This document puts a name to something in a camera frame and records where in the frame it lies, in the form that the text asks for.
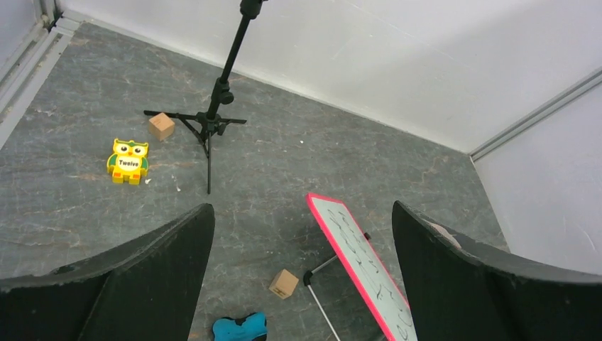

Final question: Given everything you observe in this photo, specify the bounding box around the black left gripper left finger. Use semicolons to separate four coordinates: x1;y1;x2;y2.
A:
1;204;215;340

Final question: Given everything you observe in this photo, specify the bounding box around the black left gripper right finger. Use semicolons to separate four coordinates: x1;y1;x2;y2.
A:
392;201;601;340

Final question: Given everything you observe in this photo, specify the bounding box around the pink framed whiteboard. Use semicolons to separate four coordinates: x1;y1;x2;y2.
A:
303;193;417;340

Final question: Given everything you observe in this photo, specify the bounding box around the blue whiteboard eraser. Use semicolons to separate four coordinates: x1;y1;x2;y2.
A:
212;312;268;341

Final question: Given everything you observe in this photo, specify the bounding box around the wooden cube near whiteboard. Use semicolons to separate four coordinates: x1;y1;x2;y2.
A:
268;269;299;299

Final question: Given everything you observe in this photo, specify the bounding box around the yellow owl toy block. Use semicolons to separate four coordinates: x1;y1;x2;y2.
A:
106;139;149;185

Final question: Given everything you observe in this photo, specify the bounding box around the wooden cube near tripod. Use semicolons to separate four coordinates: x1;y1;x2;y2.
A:
148;112;175;141

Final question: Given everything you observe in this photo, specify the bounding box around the black microphone tripod stand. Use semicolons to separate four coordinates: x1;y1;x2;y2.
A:
166;0;263;193

